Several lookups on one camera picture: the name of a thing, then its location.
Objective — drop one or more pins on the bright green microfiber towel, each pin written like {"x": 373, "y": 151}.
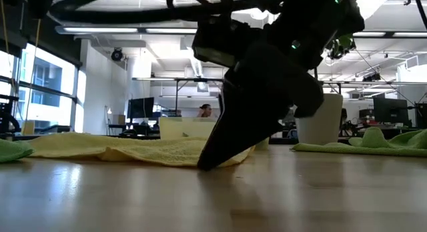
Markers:
{"x": 13, "y": 151}

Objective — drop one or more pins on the light yellow-green microfiber towel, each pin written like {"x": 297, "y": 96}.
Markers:
{"x": 373, "y": 140}

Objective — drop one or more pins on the white plant pot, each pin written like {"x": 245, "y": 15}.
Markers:
{"x": 325, "y": 125}

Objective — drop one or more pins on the brown cardboard box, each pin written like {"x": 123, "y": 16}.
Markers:
{"x": 119, "y": 119}

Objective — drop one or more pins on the black metal gantry frame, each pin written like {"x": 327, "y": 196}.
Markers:
{"x": 200, "y": 80}
{"x": 333, "y": 82}

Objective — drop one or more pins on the black computer monitor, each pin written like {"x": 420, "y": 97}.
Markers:
{"x": 140, "y": 107}
{"x": 390, "y": 110}

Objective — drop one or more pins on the black round ceiling speaker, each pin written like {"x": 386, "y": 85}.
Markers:
{"x": 117, "y": 54}

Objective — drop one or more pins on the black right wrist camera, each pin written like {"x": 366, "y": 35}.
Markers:
{"x": 213, "y": 45}

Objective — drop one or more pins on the person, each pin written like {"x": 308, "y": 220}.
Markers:
{"x": 205, "y": 111}

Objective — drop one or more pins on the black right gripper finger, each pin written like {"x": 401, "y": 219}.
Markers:
{"x": 227, "y": 125}
{"x": 263, "y": 125}

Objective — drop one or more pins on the long ceiling light strip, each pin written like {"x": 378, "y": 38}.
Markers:
{"x": 390, "y": 34}
{"x": 133, "y": 30}

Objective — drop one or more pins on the yellow microfiber towel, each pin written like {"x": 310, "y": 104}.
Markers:
{"x": 116, "y": 148}

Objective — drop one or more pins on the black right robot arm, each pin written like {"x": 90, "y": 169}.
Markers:
{"x": 317, "y": 22}

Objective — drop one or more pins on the translucent yellow plastic tray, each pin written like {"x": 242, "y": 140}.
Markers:
{"x": 180, "y": 127}

